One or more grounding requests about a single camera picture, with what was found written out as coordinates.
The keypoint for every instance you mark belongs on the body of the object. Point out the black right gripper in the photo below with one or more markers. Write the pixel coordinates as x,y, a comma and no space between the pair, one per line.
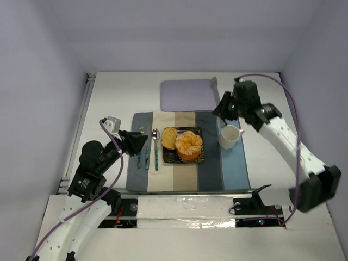
229,109

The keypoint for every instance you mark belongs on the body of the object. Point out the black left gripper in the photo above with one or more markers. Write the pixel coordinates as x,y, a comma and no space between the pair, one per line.
126,142

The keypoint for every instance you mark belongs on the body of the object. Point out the silver metal tongs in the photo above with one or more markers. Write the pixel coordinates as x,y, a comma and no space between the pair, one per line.
213,83

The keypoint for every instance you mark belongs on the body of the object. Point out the yellow bread slice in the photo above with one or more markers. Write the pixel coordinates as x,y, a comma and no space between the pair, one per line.
169,138

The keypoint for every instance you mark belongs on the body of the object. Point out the round orange bundt cake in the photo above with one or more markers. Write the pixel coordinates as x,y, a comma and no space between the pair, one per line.
188,145

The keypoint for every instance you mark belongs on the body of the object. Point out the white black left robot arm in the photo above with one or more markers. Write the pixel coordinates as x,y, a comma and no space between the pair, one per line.
88,201

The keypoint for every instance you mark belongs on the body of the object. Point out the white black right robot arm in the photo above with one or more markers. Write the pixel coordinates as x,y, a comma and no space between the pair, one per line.
316,182

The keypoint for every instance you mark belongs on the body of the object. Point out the white ceramic mug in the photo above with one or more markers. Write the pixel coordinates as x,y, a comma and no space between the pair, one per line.
229,136

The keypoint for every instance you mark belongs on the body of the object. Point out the lavender plastic tray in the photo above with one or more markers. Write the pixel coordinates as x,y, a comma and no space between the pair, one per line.
186,95

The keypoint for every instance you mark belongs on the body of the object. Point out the black floral square plate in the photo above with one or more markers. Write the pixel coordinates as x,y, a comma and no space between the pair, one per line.
172,157

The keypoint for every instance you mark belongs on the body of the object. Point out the striped cloth placemat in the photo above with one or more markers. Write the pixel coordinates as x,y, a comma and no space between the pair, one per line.
222,170

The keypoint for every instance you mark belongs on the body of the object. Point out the foil covered white panel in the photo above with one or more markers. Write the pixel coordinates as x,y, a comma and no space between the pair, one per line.
184,212

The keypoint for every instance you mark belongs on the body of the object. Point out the fork with teal handle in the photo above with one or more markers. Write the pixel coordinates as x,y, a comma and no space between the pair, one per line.
141,130

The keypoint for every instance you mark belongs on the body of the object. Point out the spoon with teal handle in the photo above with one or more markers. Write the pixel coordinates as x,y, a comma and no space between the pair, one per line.
156,139

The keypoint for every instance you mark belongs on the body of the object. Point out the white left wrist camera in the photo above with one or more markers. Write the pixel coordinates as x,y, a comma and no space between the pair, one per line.
112,125

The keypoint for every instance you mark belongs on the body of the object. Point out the knife with teal handle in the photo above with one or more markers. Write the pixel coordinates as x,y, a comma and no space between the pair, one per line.
147,156

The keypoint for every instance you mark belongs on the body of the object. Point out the aluminium frame rail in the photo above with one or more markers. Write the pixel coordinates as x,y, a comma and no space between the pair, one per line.
67,173

